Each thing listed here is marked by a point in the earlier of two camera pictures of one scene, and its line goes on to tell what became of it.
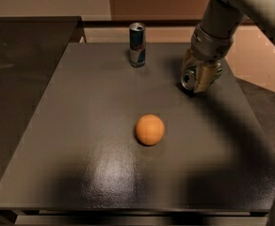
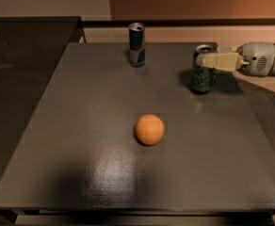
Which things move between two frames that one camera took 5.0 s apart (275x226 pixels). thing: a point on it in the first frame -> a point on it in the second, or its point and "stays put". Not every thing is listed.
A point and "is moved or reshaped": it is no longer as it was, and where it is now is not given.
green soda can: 188,76 is moved or reshaped
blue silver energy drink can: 137,44 stays put
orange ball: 149,129 stays put
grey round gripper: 209,49 -> 257,58
